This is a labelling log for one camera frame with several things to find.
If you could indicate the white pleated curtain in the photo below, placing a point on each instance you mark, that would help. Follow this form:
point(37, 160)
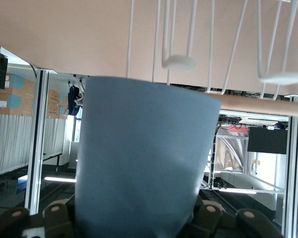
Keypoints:
point(10, 141)

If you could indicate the aluminium frame post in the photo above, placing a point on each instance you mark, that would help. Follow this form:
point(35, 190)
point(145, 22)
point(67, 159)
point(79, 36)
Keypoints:
point(294, 173)
point(37, 136)

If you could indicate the dark blue hanging jacket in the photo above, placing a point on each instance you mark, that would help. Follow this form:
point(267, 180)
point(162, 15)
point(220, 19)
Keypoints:
point(73, 99)

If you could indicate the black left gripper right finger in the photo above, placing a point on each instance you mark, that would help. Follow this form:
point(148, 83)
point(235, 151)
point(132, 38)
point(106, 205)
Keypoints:
point(226, 223)

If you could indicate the cardboard box with blue tape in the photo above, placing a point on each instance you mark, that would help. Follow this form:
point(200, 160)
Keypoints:
point(15, 104)
point(53, 104)

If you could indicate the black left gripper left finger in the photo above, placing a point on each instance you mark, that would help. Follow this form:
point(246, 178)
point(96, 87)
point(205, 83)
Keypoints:
point(57, 220)

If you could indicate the aluminium frame structure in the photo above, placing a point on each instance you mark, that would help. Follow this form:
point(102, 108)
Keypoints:
point(263, 189)

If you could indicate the beige curtain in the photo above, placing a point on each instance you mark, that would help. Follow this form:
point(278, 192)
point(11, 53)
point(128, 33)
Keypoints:
point(228, 153)

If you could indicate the blue plastic cup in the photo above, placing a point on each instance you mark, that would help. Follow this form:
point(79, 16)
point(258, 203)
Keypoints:
point(144, 148)

